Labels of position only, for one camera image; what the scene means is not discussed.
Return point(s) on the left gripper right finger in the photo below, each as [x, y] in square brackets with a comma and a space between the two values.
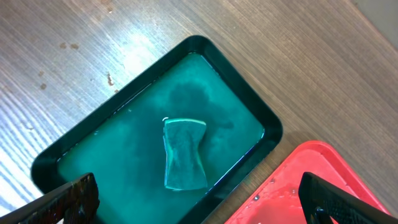
[323, 202]

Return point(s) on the black tray with green water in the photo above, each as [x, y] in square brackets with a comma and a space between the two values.
[122, 144]

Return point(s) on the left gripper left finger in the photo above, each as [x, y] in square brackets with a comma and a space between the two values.
[75, 202]

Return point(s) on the green sponge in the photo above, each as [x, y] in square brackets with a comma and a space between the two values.
[183, 167]

